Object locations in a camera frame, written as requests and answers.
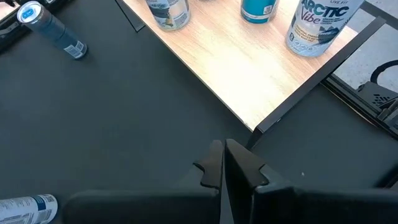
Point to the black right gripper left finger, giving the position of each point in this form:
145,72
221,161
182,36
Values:
140,208

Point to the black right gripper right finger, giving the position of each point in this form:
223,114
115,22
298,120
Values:
280,208

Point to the Celsius Arctic Vibe can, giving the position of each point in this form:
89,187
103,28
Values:
317,34
25,210

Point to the white Celsius can yellow base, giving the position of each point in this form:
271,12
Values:
169,15

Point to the blue Red Bull can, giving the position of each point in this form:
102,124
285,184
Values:
258,11

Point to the black table mat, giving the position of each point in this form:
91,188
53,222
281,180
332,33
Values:
109,109

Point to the slim silver Red Bull can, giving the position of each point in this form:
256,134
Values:
56,32

